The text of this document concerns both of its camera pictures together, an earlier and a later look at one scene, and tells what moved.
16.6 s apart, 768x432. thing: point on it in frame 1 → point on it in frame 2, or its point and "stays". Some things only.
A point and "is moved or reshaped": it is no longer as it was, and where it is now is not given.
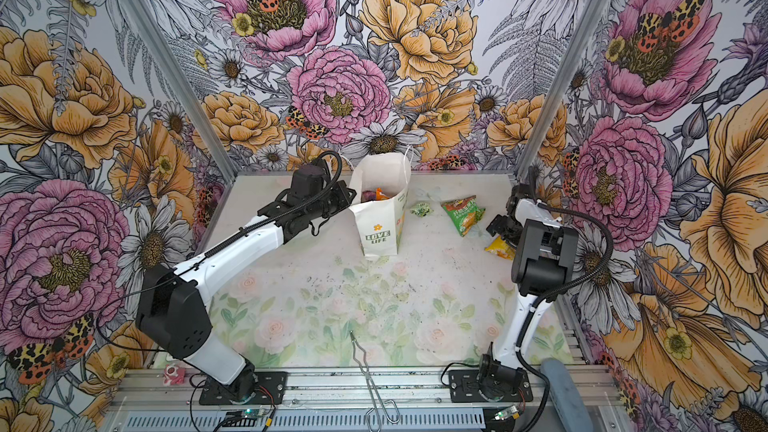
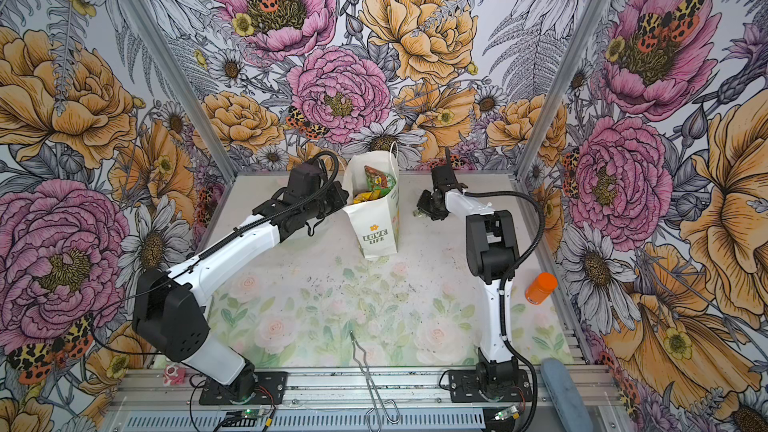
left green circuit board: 253,413 stays
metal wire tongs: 389,407 stays
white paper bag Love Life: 379,209 is moved or reshaped
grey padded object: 566,398 stays
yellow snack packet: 501,247 is moved or reshaped
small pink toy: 174,375 stays
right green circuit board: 508,413 stays
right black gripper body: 509,227 → 427,203
